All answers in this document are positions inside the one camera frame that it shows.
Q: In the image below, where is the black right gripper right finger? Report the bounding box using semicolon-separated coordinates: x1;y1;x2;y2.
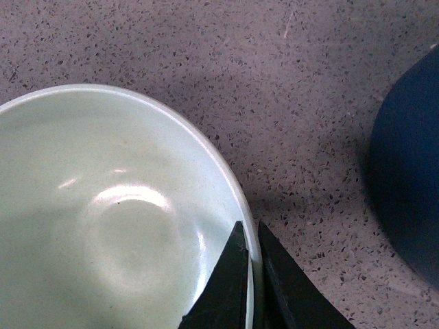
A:
258;221;354;328

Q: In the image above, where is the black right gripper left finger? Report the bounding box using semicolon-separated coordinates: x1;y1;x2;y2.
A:
179;221;249;328

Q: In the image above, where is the light green bowl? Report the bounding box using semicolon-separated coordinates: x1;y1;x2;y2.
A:
1;84;263;328

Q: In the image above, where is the dark blue saucepan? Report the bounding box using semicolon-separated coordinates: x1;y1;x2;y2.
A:
368;47;438;287

